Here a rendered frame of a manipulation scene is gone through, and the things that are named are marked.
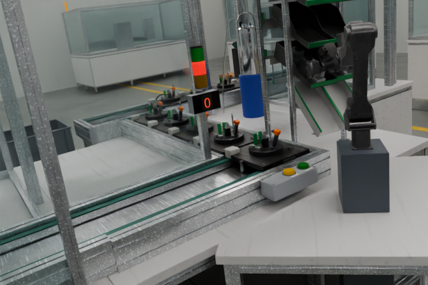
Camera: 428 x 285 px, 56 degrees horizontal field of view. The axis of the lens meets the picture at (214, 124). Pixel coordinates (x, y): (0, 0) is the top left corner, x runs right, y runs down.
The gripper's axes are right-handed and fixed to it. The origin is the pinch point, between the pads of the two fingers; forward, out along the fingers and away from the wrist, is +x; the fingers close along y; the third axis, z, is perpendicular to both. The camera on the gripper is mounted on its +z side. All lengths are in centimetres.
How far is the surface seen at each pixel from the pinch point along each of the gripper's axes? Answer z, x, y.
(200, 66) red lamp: 10.2, 7.6, 47.2
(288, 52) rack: 9.3, 8.2, 7.7
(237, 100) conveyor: -5, 138, -27
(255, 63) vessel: 14, 85, -19
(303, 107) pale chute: -14.4, 10.5, 5.0
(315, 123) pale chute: -21.2, 4.2, 5.1
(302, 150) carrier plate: -29.9, 1.4, 15.6
